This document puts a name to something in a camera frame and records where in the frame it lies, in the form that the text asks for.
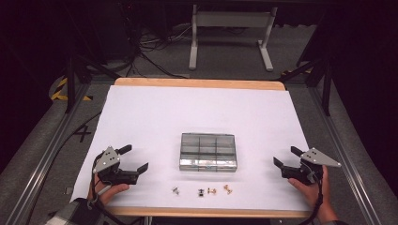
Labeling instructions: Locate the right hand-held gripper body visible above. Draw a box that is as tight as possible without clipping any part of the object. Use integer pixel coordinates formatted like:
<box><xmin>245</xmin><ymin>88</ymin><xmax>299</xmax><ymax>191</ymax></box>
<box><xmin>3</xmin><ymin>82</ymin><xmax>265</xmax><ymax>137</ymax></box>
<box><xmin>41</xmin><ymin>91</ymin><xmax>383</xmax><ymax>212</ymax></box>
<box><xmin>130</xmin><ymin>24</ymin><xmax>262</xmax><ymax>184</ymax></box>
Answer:
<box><xmin>281</xmin><ymin>147</ymin><xmax>342</xmax><ymax>186</ymax></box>

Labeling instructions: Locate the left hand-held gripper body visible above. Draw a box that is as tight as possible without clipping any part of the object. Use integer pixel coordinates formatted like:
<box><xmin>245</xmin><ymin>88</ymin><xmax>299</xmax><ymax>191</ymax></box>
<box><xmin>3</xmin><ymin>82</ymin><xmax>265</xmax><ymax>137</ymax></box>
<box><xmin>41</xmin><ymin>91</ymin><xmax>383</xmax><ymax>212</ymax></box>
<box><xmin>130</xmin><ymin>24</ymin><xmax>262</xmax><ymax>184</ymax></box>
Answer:
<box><xmin>93</xmin><ymin>145</ymin><xmax>139</xmax><ymax>186</ymax></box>

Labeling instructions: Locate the clear grey compartment box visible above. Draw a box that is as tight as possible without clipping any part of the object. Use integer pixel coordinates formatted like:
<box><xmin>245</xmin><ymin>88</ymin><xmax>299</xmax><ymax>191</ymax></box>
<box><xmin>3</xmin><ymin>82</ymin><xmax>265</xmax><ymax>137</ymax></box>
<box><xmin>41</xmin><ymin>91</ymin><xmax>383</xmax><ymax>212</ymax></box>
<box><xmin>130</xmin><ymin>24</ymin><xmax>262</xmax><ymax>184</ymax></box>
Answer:
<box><xmin>178</xmin><ymin>132</ymin><xmax>238</xmax><ymax>173</ymax></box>

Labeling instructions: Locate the person's left hand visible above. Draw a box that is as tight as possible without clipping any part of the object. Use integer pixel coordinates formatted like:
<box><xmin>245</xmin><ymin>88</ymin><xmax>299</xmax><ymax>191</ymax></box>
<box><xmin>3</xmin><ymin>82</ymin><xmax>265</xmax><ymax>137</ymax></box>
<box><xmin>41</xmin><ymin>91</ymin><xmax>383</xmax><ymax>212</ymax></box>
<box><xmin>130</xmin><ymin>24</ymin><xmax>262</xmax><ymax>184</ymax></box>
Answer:
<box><xmin>87</xmin><ymin>174</ymin><xmax>130</xmax><ymax>205</ymax></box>

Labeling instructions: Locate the person's right hand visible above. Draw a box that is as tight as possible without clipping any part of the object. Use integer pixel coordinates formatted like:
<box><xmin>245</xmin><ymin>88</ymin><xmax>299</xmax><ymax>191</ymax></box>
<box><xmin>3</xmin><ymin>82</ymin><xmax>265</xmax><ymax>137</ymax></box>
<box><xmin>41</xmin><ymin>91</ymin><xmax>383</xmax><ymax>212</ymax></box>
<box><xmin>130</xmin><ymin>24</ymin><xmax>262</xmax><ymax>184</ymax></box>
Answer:
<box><xmin>287</xmin><ymin>165</ymin><xmax>332</xmax><ymax>209</ymax></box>

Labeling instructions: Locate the black metal stand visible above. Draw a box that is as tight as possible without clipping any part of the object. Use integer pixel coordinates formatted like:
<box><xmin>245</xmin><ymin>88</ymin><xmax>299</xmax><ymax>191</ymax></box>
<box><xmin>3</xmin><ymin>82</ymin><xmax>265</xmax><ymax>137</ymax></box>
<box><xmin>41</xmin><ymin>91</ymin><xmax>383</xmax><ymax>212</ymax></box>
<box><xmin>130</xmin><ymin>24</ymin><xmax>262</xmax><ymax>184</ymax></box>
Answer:
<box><xmin>64</xmin><ymin>55</ymin><xmax>121</xmax><ymax>114</ymax></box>
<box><xmin>281</xmin><ymin>57</ymin><xmax>333</xmax><ymax>117</ymax></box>

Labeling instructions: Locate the yellow black hazard tape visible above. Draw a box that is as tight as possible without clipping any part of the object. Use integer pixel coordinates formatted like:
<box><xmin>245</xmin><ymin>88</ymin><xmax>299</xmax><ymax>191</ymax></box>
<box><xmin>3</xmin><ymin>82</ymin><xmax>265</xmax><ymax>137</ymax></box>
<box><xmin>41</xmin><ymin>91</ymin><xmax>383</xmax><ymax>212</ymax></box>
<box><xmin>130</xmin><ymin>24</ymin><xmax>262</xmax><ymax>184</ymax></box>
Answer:
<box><xmin>51</xmin><ymin>77</ymin><xmax>94</xmax><ymax>102</ymax></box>

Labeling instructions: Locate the white metal stand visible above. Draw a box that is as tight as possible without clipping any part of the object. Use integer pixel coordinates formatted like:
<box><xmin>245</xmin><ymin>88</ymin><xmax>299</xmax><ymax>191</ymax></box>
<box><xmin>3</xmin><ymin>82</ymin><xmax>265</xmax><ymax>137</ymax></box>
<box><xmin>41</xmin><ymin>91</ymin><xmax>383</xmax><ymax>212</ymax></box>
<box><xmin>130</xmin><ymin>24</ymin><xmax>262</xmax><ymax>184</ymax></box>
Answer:
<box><xmin>188</xmin><ymin>4</ymin><xmax>279</xmax><ymax>72</ymax></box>

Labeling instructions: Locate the aluminium rail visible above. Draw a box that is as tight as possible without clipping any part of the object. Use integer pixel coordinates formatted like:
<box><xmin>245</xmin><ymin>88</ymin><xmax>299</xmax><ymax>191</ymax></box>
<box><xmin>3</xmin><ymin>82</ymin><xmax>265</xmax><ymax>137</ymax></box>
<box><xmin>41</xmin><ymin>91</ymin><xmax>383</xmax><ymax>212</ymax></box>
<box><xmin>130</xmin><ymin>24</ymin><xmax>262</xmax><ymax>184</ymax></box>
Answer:
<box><xmin>308</xmin><ymin>85</ymin><xmax>381</xmax><ymax>225</ymax></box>
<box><xmin>4</xmin><ymin>82</ymin><xmax>95</xmax><ymax>225</ymax></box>

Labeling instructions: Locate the right hand-held gripper cable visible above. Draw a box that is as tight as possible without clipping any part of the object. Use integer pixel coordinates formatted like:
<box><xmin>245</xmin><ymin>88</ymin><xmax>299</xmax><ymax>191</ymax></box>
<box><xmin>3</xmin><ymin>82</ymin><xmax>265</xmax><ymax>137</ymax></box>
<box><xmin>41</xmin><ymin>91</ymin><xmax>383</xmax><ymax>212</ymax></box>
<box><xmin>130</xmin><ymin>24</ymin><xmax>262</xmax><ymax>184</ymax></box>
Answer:
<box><xmin>297</xmin><ymin>170</ymin><xmax>325</xmax><ymax>225</ymax></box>

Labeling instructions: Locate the black floor cable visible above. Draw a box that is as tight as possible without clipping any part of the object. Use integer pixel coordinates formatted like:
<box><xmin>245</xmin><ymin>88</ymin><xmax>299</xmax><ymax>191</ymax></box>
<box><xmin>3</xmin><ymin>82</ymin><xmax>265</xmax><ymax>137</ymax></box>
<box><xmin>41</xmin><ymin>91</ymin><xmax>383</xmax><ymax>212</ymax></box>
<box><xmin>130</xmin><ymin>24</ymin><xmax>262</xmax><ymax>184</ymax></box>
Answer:
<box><xmin>26</xmin><ymin>111</ymin><xmax>103</xmax><ymax>225</ymax></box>

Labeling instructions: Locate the tangle of black cables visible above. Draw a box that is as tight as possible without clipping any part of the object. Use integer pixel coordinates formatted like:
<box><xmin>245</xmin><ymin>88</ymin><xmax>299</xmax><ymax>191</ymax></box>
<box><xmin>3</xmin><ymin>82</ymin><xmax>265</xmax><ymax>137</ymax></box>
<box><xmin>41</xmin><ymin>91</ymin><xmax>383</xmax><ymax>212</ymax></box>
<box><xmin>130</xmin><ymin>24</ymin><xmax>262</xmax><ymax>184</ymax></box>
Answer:
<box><xmin>120</xmin><ymin>6</ymin><xmax>193</xmax><ymax>79</ymax></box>

